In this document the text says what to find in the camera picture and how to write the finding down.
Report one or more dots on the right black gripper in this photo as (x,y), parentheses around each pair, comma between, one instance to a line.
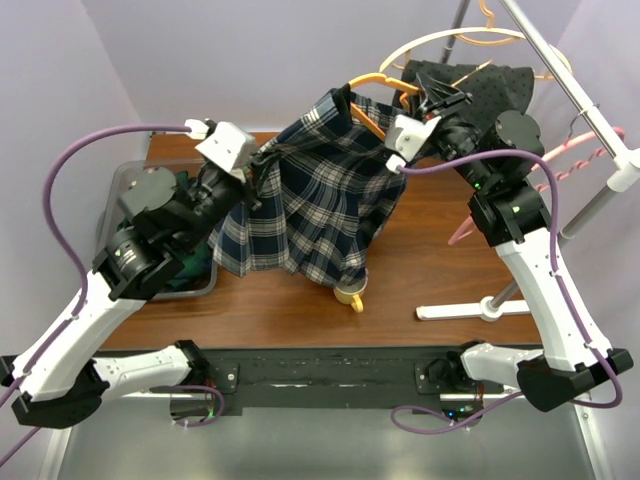
(441,100)

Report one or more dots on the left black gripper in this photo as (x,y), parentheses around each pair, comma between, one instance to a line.
(253,165)

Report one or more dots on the navy white plaid skirt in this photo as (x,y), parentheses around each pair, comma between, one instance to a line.
(324,194)

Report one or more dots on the orange hanger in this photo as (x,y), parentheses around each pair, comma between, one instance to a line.
(368,85)

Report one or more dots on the green plaid skirt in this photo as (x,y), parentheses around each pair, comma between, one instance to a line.
(197,267)

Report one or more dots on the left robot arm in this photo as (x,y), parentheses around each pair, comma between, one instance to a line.
(60,380)

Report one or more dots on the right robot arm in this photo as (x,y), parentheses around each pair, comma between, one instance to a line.
(494,152)

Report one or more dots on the tan thin hanger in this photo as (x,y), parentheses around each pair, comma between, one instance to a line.
(489,35)

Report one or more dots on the dark dotted garment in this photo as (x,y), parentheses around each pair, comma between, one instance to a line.
(494,89)

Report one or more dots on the clear plastic bin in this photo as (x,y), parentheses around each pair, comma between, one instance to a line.
(123,177)

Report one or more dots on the yellow mug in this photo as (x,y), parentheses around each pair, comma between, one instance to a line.
(351,295)

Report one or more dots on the clothes rack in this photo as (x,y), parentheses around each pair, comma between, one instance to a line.
(626,175)

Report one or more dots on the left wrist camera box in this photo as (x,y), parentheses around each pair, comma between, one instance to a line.
(227,146)

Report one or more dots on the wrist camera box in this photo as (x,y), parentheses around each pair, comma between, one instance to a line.
(227,146)
(405,137)

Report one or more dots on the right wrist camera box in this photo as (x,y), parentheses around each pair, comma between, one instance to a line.
(405,137)

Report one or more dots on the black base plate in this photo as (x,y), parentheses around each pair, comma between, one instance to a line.
(333,377)

